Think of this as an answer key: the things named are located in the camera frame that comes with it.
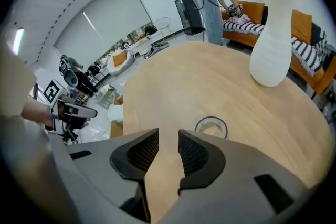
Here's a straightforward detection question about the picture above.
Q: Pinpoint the person's left forearm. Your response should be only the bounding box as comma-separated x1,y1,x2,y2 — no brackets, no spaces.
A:
20,97,53,124

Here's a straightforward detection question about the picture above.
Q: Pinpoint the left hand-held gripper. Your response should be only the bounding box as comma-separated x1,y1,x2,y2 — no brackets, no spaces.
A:
43,80,98,136

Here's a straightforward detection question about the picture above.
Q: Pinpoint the grey roller blind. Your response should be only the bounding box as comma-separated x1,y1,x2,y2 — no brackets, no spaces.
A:
54,0,153,66

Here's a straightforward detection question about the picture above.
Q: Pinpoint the black tower cabinet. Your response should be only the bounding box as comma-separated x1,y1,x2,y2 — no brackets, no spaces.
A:
174,0,205,36

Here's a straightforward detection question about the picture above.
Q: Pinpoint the white tissue box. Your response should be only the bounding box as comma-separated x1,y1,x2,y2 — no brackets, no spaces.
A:
107,103,124,123

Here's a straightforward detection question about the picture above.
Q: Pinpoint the white ceramic vase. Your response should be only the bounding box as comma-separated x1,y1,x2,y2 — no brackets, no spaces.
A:
249,0,295,87

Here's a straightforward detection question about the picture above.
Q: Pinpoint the white wire chair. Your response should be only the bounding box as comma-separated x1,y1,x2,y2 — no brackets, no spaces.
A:
153,17,173,39

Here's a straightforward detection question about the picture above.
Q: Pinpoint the wooden coffee table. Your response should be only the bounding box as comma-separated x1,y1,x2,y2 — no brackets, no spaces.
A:
122,41,334,224

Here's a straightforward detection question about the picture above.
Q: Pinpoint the black white striped blanket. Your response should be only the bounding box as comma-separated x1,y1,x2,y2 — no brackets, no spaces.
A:
222,19,336,77

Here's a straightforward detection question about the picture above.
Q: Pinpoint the beige crumpled paper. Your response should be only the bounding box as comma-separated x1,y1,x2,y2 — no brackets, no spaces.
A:
99,86,113,98

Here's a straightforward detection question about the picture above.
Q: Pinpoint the person's white shirt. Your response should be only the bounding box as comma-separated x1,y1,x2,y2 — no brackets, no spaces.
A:
0,39,66,224

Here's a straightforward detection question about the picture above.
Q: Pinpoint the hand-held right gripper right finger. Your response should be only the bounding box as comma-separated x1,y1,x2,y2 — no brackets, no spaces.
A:
157,129,317,224

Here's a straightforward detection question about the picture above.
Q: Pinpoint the white round bean bag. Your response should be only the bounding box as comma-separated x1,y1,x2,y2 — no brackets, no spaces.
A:
107,49,136,76

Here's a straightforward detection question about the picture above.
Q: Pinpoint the black open bag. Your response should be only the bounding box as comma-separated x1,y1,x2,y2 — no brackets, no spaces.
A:
144,42,169,58

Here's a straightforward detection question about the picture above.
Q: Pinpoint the green mesh waste basket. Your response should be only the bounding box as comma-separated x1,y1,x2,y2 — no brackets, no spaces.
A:
96,85,116,110

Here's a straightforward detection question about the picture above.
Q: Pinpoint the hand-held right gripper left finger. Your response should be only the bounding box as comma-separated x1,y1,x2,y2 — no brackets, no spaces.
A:
51,127,160,224

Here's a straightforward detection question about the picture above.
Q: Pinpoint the pink cloth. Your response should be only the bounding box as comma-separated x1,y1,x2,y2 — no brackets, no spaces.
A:
229,14,250,25

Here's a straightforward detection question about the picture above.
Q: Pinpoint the orange sofa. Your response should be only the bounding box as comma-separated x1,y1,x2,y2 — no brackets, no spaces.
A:
222,0,336,95

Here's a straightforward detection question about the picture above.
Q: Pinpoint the orange square cushion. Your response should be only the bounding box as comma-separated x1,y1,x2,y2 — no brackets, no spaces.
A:
112,52,128,66

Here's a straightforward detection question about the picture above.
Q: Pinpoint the orange sofa cushion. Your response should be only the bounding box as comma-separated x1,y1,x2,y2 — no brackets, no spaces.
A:
291,9,313,45
237,0,265,25

